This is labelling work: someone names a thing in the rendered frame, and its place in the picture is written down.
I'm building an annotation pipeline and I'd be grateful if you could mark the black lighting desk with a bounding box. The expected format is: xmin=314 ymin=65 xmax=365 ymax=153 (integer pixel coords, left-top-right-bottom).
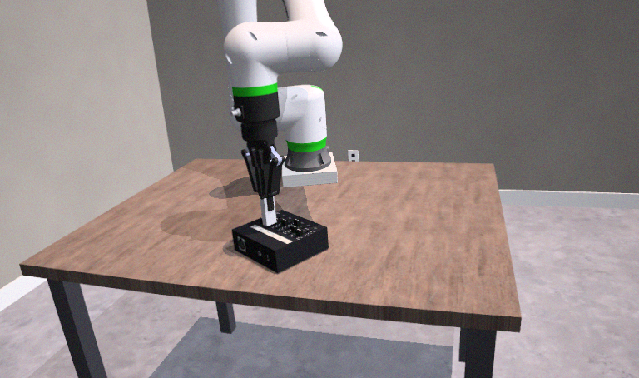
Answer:
xmin=232 ymin=210 xmax=329 ymax=273

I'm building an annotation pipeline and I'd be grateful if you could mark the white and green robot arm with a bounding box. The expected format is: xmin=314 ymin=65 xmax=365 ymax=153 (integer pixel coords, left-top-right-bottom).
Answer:
xmin=216 ymin=0 xmax=342 ymax=172

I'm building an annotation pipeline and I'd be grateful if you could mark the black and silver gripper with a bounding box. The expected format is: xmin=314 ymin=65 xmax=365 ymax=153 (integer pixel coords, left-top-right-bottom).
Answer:
xmin=240 ymin=120 xmax=285 ymax=226

